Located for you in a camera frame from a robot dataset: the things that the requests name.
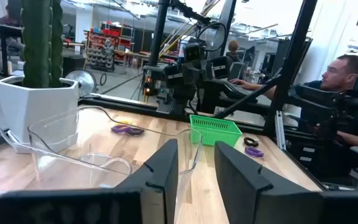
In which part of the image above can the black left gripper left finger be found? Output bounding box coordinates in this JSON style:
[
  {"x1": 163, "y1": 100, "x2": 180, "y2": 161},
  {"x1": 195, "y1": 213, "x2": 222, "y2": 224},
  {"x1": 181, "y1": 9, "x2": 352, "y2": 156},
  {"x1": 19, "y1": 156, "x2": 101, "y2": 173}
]
[{"x1": 0, "y1": 139, "x2": 179, "y2": 224}]

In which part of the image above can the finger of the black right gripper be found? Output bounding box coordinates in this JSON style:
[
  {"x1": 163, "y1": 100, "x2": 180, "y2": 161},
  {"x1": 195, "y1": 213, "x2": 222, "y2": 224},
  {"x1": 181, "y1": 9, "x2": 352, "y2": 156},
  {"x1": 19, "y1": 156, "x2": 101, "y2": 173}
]
[
  {"x1": 206, "y1": 56, "x2": 230, "y2": 80},
  {"x1": 163, "y1": 63, "x2": 188, "y2": 88}
]

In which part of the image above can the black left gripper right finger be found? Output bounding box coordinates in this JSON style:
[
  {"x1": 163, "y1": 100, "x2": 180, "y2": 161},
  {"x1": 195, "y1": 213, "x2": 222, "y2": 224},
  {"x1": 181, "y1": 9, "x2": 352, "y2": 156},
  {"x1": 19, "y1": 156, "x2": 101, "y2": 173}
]
[{"x1": 214, "y1": 141, "x2": 358, "y2": 224}]

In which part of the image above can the purple spring keychain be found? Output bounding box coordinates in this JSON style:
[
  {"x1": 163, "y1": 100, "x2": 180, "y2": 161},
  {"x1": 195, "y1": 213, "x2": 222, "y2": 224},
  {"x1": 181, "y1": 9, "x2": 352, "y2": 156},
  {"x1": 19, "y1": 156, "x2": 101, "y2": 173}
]
[
  {"x1": 111, "y1": 124, "x2": 136, "y2": 135},
  {"x1": 244, "y1": 146, "x2": 264, "y2": 158}
]

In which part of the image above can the black spring keychain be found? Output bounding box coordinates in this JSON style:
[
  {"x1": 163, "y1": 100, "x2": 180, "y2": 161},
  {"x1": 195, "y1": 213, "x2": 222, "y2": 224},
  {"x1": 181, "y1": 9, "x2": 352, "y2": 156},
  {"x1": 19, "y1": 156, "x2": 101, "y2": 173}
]
[
  {"x1": 125, "y1": 126, "x2": 145, "y2": 136},
  {"x1": 243, "y1": 136, "x2": 260, "y2": 147}
]

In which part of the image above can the person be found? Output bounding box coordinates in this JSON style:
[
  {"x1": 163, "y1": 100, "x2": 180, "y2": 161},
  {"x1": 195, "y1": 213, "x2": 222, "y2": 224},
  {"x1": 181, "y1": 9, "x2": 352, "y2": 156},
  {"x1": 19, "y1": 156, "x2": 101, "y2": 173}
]
[
  {"x1": 0, "y1": 3, "x2": 23, "y2": 27},
  {"x1": 228, "y1": 54, "x2": 358, "y2": 153},
  {"x1": 226, "y1": 40, "x2": 241, "y2": 65}
]

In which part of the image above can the green plastic basket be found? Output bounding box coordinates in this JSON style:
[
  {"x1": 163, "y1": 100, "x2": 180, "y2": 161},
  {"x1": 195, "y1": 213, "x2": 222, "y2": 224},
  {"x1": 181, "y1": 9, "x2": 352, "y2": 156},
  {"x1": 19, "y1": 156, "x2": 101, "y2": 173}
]
[{"x1": 190, "y1": 114, "x2": 244, "y2": 147}]

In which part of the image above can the shelf with red bins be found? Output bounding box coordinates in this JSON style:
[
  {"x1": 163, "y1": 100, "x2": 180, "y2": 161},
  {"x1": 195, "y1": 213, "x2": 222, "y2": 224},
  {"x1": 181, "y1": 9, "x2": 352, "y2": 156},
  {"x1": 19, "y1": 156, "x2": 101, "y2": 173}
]
[{"x1": 85, "y1": 21, "x2": 135, "y2": 73}]

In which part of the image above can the round metal floor fan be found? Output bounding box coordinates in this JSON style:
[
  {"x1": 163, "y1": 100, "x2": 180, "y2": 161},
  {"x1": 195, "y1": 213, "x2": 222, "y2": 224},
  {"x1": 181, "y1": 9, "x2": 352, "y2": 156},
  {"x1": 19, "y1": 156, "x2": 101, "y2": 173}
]
[{"x1": 64, "y1": 68, "x2": 98, "y2": 98}]

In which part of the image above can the clear plastic storage bin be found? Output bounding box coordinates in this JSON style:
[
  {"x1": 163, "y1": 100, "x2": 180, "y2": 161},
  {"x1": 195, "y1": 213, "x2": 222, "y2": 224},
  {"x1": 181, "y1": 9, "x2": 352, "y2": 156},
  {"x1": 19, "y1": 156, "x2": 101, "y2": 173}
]
[
  {"x1": 0, "y1": 120, "x2": 134, "y2": 194},
  {"x1": 27, "y1": 105, "x2": 203, "y2": 218}
]

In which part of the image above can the green cactus plant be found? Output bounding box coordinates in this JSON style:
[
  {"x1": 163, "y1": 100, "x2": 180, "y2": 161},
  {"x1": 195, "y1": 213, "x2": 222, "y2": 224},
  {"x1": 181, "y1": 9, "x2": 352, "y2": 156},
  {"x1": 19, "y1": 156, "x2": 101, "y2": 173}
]
[{"x1": 21, "y1": 0, "x2": 64, "y2": 89}]

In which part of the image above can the white hexagonal plant pot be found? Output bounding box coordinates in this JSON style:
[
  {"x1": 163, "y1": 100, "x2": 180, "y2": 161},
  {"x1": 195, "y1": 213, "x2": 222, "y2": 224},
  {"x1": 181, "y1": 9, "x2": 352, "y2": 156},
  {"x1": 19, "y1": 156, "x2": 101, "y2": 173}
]
[{"x1": 0, "y1": 75, "x2": 80, "y2": 154}]

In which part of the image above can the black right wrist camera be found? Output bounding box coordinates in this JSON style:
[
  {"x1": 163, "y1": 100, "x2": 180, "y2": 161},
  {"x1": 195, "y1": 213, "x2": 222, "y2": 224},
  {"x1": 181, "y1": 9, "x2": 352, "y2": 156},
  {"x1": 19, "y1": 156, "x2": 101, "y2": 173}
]
[{"x1": 183, "y1": 42, "x2": 206, "y2": 63}]

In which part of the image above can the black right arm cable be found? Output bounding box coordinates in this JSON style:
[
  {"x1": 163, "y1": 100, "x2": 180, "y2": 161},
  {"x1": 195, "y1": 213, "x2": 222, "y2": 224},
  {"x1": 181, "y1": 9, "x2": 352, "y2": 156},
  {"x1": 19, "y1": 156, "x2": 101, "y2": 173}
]
[{"x1": 196, "y1": 21, "x2": 228, "y2": 52}]

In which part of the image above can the black aluminium rig frame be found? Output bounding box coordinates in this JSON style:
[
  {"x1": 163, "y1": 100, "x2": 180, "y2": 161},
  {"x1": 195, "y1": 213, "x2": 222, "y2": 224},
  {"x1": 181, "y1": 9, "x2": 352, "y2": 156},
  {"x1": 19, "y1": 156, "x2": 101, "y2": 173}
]
[{"x1": 78, "y1": 0, "x2": 328, "y2": 192}]

